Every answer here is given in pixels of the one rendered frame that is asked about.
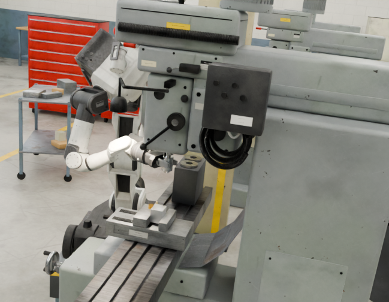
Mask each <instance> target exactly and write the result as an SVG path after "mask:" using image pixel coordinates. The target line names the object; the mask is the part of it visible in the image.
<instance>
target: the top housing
mask: <svg viewBox="0 0 389 302"><path fill-rule="evenodd" d="M119 22H125V23H126V22H127V23H134V24H141V25H151V26H159V27H166V28H175V29H184V30H192V31H201V32H209V33H210V32H211V33H216V34H224V35H226V34H227V35H234V36H239V37H240V41H239V45H238V46H237V45H229V44H224V43H223V44H222V43H213V42H205V41H196V40H195V41H194V40H188V39H187V40H186V39H180V38H172V37H171V38H170V37H162V36H154V35H148V34H147V35H145V34H138V33H131V32H124V31H123V32H122V31H118V29H117V25H118V23H119ZM247 25H248V13H247V12H246V11H237V10H227V9H221V8H217V7H206V6H200V5H189V4H178V3H171V2H161V1H150V0H118V1H117V3H116V26H115V38H116V40H117V41H119V42H123V43H132V44H141V45H147V46H156V47H165V48H170V49H179V50H189V51H194V52H203V53H213V54H218V55H227V56H232V55H234V54H235V53H236V51H237V48H238V47H240V46H242V45H244V44H245V39H246V31H247Z"/></svg>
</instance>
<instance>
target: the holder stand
mask: <svg viewBox="0 0 389 302"><path fill-rule="evenodd" d="M205 167H206V159H204V158H202V157H200V156H198V155H185V156H184V157H183V158H182V159H181V160H180V162H179V163H178V164H177V166H175V168H174V179H173V192H172V199H171V201H172V202H175V203H182V204H188V205H192V206H194V205H195V203H196V202H197V200H198V197H199V196H200V194H201V192H202V190H203V183H204V173H205Z"/></svg>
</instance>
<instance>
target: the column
mask: <svg viewBox="0 0 389 302"><path fill-rule="evenodd" d="M388 221H389V124H384V123H376V122H368V121H363V120H355V119H347V118H342V117H334V116H327V115H322V114H314V113H306V112H301V111H294V110H286V109H281V108H273V107H267V112H266V119H265V124H264V131H263V133H262V135H261V136H256V137H255V145H254V153H253V158H252V166H251V174H250V179H249V187H248V194H247V199H246V207H245V215H244V220H243V228H242V236H241V241H240V249H239V257H238V262H237V270H236V278H235V282H234V291H233V299H232V302H369V298H370V293H371V290H372V286H373V281H374V278H375V274H376V269H377V266H378V262H379V257H380V254H381V249H382V245H383V242H384V237H385V233H386V230H387V225H388Z"/></svg>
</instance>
